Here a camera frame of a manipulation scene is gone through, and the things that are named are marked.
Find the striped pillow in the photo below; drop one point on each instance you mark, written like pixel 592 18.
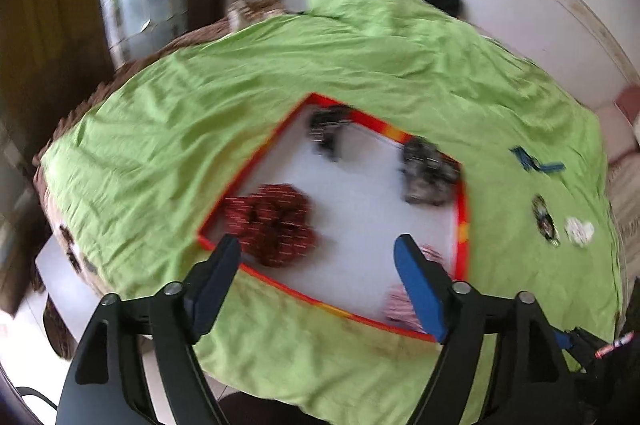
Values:
pixel 627 205

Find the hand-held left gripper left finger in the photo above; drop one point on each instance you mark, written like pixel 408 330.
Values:
pixel 215 287

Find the red checked scrunchie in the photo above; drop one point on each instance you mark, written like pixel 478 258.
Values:
pixel 397 305

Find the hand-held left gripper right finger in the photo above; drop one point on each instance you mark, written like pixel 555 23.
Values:
pixel 420 287

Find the pink cushion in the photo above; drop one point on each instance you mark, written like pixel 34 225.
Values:
pixel 620 120

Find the red tray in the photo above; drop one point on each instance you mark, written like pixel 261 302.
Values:
pixel 360 215

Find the red patterned sock bundle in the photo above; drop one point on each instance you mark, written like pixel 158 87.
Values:
pixel 280 230

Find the white hair accessory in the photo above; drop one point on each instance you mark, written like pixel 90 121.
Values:
pixel 580 230

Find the green cloth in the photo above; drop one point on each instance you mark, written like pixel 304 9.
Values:
pixel 200 105

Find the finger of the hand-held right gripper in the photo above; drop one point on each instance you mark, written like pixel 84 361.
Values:
pixel 580 342

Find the black white sock bundle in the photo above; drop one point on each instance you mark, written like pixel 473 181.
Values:
pixel 325 130

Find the grey black sock bundle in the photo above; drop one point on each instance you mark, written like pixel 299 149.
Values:
pixel 425 175

